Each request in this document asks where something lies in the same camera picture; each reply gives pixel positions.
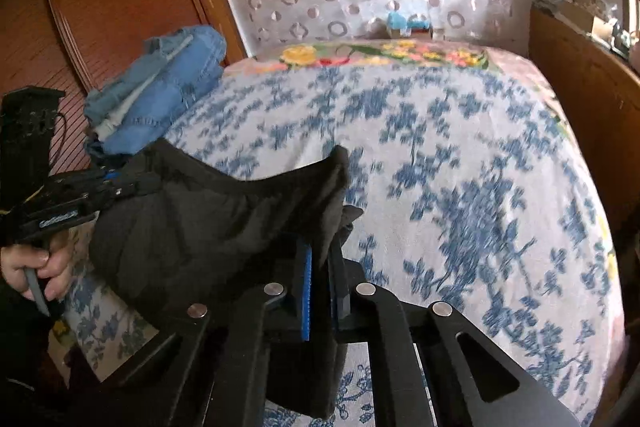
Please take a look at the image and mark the black pants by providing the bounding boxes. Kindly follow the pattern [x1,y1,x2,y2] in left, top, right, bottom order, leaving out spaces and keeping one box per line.
[89,140,360,426]

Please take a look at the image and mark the person's left hand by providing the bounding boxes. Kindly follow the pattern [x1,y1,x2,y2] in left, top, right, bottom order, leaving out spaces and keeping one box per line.
[1,231,73,301]

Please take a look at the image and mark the folded blue denim jeans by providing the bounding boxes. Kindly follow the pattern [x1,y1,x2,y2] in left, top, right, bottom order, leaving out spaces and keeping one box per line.
[85,25,227,161]

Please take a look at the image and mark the blue floral white quilt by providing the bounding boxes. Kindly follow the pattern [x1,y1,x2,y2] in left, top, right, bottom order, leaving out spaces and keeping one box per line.
[62,58,626,427]

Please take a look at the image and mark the small blue topped box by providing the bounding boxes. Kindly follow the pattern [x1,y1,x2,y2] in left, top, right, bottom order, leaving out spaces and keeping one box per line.
[386,12,433,40]

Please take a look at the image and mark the wooden wardrobe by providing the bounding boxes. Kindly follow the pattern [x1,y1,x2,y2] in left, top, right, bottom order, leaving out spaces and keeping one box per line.
[0,0,249,178]

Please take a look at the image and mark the wooden side cabinet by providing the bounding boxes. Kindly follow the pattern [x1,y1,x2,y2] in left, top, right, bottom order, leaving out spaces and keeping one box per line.
[528,8,640,247]

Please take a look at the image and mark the cardboard box on cabinet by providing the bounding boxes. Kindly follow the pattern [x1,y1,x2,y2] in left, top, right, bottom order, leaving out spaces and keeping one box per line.
[555,0,614,43]

